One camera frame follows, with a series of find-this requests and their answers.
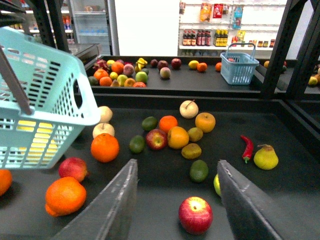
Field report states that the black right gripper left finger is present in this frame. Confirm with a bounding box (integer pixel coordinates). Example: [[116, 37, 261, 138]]
[[52, 159, 138, 240]]

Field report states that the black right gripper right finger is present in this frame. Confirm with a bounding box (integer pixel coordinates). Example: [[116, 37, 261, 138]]
[[217, 160, 282, 240]]

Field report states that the light blue shopping basket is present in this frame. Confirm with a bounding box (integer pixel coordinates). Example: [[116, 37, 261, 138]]
[[0, 27, 100, 169]]

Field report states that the pile of fruits far shelf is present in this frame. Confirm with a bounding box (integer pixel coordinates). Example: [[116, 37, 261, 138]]
[[88, 58, 149, 88]]

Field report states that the green apple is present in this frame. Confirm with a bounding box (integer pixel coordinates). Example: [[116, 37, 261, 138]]
[[213, 174, 221, 197]]

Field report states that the orange tangerine front right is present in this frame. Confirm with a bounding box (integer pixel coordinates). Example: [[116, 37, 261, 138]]
[[45, 176, 87, 217]]

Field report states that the red apple front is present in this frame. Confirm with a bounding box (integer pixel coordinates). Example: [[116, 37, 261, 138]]
[[178, 196, 214, 235]]

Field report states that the yellow green pear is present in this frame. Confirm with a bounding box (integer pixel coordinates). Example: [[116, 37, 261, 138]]
[[253, 144, 279, 171]]

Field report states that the red chili pepper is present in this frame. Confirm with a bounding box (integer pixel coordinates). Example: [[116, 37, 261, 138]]
[[240, 135, 254, 164]]

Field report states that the green avocado near gripper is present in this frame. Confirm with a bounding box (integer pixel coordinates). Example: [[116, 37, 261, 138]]
[[189, 159, 209, 183]]

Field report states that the large orange tangerine middle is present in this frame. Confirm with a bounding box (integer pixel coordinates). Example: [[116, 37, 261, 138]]
[[90, 133, 120, 163]]

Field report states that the green lime lower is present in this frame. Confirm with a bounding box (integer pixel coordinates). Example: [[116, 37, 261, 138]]
[[129, 135, 146, 154]]

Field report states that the green lime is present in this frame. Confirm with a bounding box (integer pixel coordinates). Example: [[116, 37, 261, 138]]
[[129, 135, 146, 154], [141, 116, 158, 132]]

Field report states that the brown kiwi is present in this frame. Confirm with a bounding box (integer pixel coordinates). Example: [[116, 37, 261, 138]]
[[187, 127, 204, 143], [181, 143, 202, 160]]

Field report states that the cream pear middle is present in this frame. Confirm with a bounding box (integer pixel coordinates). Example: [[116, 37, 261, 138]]
[[92, 122, 115, 138]]

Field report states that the red yellow apple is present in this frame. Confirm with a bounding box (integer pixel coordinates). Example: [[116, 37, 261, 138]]
[[145, 129, 168, 151]]

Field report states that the green lime upper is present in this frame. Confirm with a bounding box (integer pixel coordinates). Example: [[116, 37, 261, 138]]
[[141, 116, 158, 132]]

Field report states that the cream pear left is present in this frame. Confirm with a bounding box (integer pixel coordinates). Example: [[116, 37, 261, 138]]
[[98, 106, 113, 123]]

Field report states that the yellow orange fruit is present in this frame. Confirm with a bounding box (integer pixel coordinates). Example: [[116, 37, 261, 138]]
[[167, 126, 189, 150]]

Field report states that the golden yellow apple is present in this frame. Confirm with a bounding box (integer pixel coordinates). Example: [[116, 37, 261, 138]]
[[195, 112, 216, 133]]

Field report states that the orange tangerine front left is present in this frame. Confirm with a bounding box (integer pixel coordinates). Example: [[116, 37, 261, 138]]
[[0, 169, 13, 196]]

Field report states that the small orange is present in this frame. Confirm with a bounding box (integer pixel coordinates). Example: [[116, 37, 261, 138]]
[[159, 115, 178, 134]]

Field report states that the cream pear with stem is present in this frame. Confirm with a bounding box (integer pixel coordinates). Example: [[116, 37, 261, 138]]
[[179, 100, 199, 119]]

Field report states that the small blue basket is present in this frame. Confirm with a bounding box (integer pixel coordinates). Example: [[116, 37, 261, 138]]
[[220, 43, 260, 85]]

